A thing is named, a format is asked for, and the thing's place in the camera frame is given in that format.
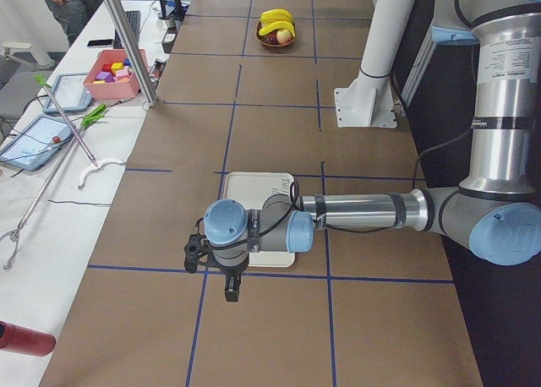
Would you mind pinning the yellow banana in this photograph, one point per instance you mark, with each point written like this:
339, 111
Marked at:
277, 25
276, 14

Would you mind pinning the brown wicker basket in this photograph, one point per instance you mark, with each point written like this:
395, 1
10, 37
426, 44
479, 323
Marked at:
269, 40

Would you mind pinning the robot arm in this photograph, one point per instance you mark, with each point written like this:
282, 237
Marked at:
490, 212

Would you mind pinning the seated person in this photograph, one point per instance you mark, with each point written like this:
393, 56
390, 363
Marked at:
73, 15

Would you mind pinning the long metal reacher grabber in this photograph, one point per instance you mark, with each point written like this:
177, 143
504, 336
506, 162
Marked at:
14, 235

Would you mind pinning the white curved plastic part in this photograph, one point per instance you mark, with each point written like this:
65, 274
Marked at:
100, 164

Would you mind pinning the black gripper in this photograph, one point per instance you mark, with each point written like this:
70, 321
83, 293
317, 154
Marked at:
230, 273

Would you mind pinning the near blue tablet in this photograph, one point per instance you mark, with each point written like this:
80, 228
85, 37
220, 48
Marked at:
37, 143

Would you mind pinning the white rectangular tray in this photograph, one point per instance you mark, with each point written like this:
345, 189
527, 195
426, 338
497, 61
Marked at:
268, 192

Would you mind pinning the blue tablet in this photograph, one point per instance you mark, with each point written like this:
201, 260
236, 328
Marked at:
70, 92
37, 143

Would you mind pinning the pink box of blocks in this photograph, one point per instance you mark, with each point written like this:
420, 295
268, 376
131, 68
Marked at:
112, 76

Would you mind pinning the red-white apple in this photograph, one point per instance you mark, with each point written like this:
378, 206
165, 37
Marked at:
283, 37

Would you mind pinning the black smartphone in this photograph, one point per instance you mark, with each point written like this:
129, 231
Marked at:
100, 43

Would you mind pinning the white pillar with base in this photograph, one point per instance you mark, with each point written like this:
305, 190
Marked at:
367, 102

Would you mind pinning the far blue tablet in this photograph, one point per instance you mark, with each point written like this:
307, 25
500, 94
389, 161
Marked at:
70, 92

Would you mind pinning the aluminium frame post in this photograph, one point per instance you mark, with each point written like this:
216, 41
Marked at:
120, 21

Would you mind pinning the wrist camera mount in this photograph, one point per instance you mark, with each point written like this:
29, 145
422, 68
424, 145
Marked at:
197, 251

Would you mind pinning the red cylinder bottle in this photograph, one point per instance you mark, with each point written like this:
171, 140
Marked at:
21, 340

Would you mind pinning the green-handled metal grabber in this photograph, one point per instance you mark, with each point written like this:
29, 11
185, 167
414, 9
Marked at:
43, 84

